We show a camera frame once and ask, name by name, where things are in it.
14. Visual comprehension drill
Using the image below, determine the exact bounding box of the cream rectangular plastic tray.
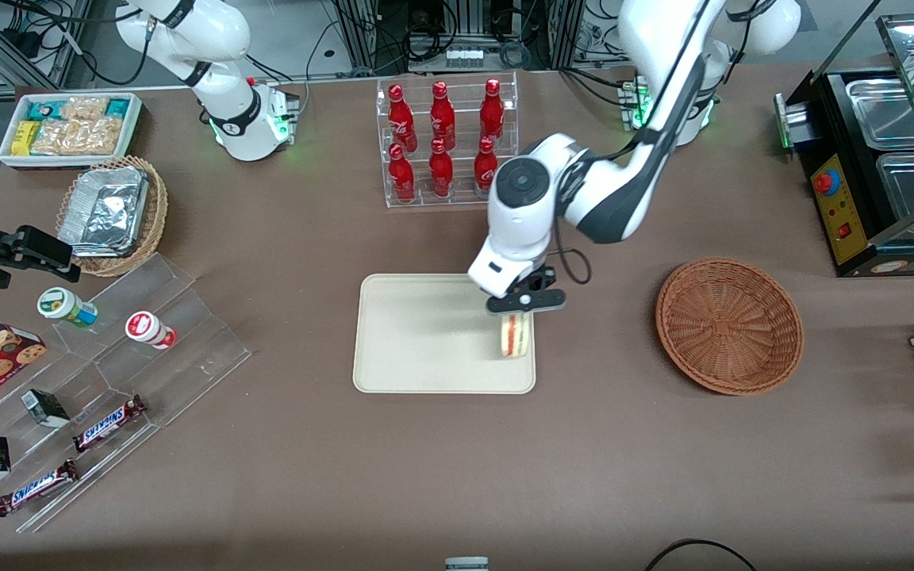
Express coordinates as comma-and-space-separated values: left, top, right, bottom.
352, 274, 537, 395

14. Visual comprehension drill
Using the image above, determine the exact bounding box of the yellow snack pack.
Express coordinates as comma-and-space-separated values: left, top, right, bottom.
11, 121, 41, 156

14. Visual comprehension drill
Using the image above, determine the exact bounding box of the clear acrylic bottle rack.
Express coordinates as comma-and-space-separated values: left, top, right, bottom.
375, 71, 520, 209

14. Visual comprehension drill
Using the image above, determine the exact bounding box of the clear acrylic stepped display stand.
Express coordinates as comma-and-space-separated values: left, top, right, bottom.
0, 252, 252, 534

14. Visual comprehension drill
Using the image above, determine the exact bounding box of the green lid yogurt cup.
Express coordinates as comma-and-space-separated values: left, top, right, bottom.
36, 287, 98, 328

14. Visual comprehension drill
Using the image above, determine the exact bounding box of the red lid yogurt cup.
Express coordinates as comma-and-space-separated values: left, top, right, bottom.
125, 311, 178, 351

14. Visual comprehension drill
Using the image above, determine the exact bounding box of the silver foil container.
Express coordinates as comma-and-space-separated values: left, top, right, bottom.
58, 166, 150, 258

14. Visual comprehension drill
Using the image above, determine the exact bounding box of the black food warmer cabinet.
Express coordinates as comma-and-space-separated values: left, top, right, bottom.
774, 12, 914, 278

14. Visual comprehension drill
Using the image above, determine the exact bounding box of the white rectangular snack bin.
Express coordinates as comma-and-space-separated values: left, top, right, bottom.
0, 92, 143, 169

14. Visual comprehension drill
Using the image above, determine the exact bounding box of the brown Snickers chocolate bar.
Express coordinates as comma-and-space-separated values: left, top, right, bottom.
0, 459, 79, 518
72, 394, 148, 454

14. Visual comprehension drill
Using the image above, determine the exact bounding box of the sandwich with pink filling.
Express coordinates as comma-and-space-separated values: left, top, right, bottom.
498, 312, 533, 359

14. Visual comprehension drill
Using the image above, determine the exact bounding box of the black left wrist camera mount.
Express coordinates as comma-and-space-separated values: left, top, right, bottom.
517, 266, 558, 296

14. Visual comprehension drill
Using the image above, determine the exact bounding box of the red cola bottle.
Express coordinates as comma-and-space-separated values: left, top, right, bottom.
388, 84, 418, 151
428, 139, 455, 197
474, 136, 499, 194
430, 81, 456, 148
388, 143, 417, 203
480, 78, 505, 144

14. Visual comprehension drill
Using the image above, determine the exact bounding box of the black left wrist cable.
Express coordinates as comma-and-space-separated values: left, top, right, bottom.
551, 218, 592, 286

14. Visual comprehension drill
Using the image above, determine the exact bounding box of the wicker basket holding foil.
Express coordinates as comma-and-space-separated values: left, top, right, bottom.
55, 155, 169, 278

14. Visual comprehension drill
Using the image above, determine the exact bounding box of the empty round wicker basket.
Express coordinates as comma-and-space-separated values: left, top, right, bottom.
655, 256, 805, 397

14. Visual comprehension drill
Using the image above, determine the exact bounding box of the black cable loop on table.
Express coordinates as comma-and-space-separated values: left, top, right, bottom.
645, 538, 759, 571

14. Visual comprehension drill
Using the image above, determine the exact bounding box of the clear bag of crackers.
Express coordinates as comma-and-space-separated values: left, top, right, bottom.
31, 117, 126, 156
62, 97, 110, 121

